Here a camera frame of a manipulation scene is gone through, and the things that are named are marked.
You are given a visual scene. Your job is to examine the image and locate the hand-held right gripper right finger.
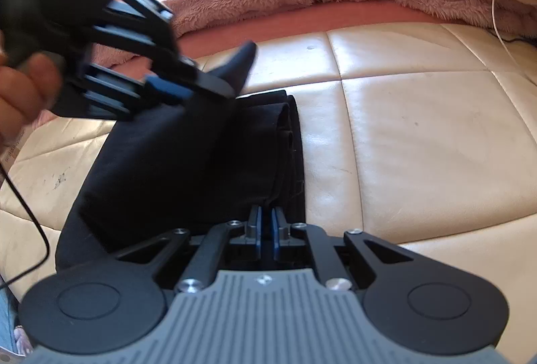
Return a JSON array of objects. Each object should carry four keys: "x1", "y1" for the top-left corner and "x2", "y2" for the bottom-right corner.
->
[{"x1": 271, "y1": 207, "x2": 414, "y2": 291}]

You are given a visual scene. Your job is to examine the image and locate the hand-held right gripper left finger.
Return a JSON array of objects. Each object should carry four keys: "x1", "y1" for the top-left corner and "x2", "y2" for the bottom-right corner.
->
[{"x1": 115, "y1": 205, "x2": 264, "y2": 293}]

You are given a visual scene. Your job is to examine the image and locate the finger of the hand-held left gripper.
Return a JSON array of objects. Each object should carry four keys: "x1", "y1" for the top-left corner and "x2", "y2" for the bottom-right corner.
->
[
  {"x1": 54, "y1": 61, "x2": 196, "y2": 122},
  {"x1": 86, "y1": 0, "x2": 236, "y2": 99}
]

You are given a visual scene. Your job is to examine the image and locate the black pants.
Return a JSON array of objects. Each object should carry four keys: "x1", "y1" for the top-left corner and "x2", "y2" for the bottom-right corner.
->
[{"x1": 54, "y1": 40, "x2": 308, "y2": 273}]

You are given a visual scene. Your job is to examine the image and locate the person's left hand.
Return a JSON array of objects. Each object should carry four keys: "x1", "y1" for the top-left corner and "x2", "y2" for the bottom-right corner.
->
[{"x1": 0, "y1": 53, "x2": 64, "y2": 147}]

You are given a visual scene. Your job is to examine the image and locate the salmon bed sheet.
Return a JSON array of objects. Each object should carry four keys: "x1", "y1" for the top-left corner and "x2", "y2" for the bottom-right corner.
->
[{"x1": 176, "y1": 0, "x2": 443, "y2": 56}]

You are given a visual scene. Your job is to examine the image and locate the cream quilted leather mattress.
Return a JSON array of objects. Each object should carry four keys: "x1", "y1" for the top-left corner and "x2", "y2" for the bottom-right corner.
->
[{"x1": 0, "y1": 22, "x2": 537, "y2": 306}]

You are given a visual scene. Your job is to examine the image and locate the blue denim cloth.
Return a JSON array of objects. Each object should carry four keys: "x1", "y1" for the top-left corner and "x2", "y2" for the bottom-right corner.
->
[{"x1": 0, "y1": 288, "x2": 32, "y2": 358}]

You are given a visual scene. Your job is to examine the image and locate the thin black cable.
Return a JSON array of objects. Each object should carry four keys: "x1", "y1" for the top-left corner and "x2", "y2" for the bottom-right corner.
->
[{"x1": 0, "y1": 160, "x2": 51, "y2": 290}]

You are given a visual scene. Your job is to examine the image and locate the thin white cable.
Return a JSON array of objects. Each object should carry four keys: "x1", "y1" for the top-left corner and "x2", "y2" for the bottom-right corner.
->
[{"x1": 492, "y1": 0, "x2": 537, "y2": 82}]

